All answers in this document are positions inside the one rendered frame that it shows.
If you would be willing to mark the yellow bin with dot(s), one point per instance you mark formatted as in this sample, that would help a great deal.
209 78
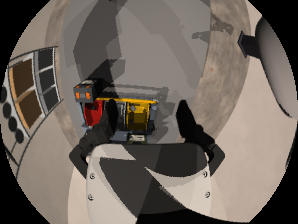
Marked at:
139 116

